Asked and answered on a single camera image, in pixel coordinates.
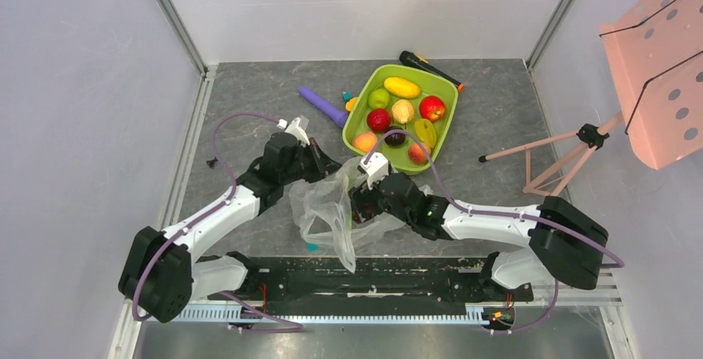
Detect orange yellow toy piece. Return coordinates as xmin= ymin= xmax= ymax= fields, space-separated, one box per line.
xmin=345 ymin=97 xmax=358 ymax=113

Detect black flashlight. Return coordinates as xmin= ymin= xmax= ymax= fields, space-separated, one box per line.
xmin=399 ymin=51 xmax=465 ymax=93

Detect pink perforated music stand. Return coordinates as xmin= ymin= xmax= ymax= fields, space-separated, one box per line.
xmin=478 ymin=0 xmax=702 ymax=196

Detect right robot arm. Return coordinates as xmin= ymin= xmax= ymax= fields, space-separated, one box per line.
xmin=349 ymin=173 xmax=608 ymax=299

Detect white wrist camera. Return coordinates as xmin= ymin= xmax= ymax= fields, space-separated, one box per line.
xmin=358 ymin=153 xmax=391 ymax=189
xmin=277 ymin=116 xmax=310 ymax=146

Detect red fake apple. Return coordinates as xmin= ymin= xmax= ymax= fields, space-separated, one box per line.
xmin=418 ymin=95 xmax=446 ymax=123

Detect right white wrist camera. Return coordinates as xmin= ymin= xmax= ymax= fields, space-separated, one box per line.
xmin=358 ymin=153 xmax=391 ymax=189

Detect yellow fruit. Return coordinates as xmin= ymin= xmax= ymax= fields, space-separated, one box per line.
xmin=414 ymin=118 xmax=438 ymax=149

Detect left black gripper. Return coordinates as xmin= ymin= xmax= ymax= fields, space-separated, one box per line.
xmin=280 ymin=138 xmax=342 ymax=185

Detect yellow fake mango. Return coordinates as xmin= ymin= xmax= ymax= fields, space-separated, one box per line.
xmin=383 ymin=77 xmax=422 ymax=99

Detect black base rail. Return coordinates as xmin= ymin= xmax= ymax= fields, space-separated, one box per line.
xmin=233 ymin=253 xmax=534 ymax=316

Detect red fake pomegranate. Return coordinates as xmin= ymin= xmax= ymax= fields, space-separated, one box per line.
xmin=366 ymin=108 xmax=393 ymax=133

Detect dark purple fake plum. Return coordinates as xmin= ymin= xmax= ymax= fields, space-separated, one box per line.
xmin=384 ymin=126 xmax=406 ymax=148

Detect green plastic tray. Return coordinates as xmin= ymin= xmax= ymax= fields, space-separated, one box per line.
xmin=342 ymin=65 xmax=458 ymax=175

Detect green fake apple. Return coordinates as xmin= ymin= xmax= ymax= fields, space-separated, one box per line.
xmin=367 ymin=88 xmax=390 ymax=109

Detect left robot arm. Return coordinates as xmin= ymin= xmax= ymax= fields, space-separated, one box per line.
xmin=118 ymin=133 xmax=342 ymax=323

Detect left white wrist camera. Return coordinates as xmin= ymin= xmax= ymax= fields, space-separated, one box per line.
xmin=277 ymin=116 xmax=310 ymax=146

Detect dark red grapes in bag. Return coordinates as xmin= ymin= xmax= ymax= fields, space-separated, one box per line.
xmin=351 ymin=204 xmax=368 ymax=224

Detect clear plastic bag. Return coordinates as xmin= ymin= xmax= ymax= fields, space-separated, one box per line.
xmin=288 ymin=157 xmax=405 ymax=273

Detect orange peach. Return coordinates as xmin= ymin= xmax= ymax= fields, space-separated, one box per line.
xmin=352 ymin=131 xmax=378 ymax=153
xmin=407 ymin=143 xmax=432 ymax=166

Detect yellow fake pear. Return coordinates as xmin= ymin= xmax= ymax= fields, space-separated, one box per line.
xmin=390 ymin=99 xmax=415 ymax=124

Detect purple plastic handle tool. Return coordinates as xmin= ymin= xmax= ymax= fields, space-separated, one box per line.
xmin=298 ymin=86 xmax=348 ymax=129

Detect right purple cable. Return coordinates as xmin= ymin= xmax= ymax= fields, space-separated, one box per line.
xmin=362 ymin=129 xmax=626 ymax=336

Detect small black screw piece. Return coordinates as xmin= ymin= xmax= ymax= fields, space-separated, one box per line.
xmin=206 ymin=158 xmax=219 ymax=168

